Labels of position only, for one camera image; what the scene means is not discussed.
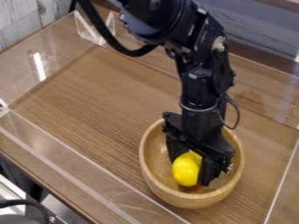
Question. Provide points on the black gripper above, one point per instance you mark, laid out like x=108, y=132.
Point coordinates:
x=195, y=131

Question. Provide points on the yellow lemon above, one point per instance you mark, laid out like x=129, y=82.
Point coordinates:
x=185, y=168

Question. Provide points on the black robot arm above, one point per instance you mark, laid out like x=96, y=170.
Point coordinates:
x=180, y=26

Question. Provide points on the brown wooden bowl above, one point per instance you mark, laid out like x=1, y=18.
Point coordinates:
x=156, y=169

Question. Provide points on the clear acrylic corner bracket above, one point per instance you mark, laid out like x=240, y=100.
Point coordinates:
x=88, y=32

